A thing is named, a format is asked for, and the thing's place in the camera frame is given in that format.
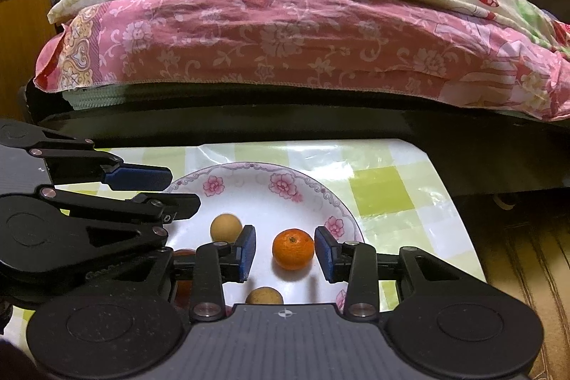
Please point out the orange mandarin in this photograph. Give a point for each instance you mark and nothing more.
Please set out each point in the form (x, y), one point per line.
(292, 249)

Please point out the green checkered plastic tablecloth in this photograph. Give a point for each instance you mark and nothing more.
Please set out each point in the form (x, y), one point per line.
(378, 195)

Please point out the white floral plate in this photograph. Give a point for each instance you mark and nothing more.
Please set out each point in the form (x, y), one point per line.
(285, 213)

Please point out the wooden cabinet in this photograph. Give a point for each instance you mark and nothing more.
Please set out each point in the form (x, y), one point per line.
(26, 28)

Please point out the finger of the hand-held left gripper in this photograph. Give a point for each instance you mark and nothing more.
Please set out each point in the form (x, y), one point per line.
(178, 206)
(142, 178)

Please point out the brown longan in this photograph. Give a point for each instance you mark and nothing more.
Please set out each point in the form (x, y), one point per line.
(263, 296)
(226, 227)

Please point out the pink floral bedsheet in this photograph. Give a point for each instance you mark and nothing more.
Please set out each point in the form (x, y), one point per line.
(285, 41)

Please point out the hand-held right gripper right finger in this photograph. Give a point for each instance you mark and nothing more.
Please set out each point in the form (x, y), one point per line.
(324, 256)

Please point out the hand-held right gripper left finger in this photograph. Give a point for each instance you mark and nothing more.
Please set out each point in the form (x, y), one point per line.
(247, 255)

